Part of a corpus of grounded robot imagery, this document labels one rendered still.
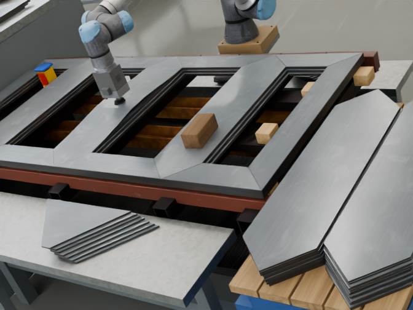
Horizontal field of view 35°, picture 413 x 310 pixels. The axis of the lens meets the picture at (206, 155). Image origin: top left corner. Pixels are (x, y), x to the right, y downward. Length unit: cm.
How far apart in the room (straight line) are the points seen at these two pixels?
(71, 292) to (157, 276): 139
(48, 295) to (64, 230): 119
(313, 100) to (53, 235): 87
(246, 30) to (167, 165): 107
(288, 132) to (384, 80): 60
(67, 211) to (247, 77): 76
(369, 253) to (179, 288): 49
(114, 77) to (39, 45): 95
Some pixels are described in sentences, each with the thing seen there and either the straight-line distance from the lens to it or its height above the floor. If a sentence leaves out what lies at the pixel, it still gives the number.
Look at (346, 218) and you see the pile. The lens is 154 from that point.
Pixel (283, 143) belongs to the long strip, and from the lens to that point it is 187.
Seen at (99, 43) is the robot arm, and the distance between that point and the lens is 229.
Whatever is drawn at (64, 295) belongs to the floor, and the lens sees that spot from 308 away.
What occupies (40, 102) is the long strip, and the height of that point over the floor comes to 84.
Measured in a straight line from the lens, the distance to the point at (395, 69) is 247.
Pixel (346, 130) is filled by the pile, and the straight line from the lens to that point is 184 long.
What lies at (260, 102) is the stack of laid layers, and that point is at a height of 83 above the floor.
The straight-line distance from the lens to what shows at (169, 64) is 261.
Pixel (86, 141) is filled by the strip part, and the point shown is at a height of 85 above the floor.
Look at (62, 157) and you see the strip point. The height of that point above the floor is 84.
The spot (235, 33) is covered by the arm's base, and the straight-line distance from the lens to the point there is 286.
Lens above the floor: 181
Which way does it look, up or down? 30 degrees down
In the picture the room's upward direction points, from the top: 20 degrees counter-clockwise
